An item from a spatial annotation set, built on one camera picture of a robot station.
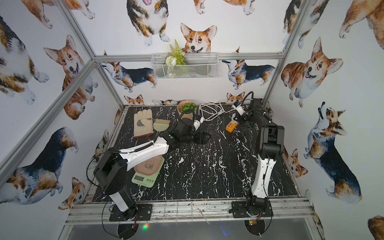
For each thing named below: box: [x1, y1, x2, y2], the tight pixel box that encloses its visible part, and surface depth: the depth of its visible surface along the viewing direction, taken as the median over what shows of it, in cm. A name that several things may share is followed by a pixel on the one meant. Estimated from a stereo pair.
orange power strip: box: [225, 120, 240, 133], surface depth 108 cm
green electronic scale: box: [131, 157, 165, 188], surface depth 83 cm
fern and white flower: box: [165, 39, 189, 79], surface depth 86 cm
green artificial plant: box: [180, 103, 197, 114], surface depth 105 cm
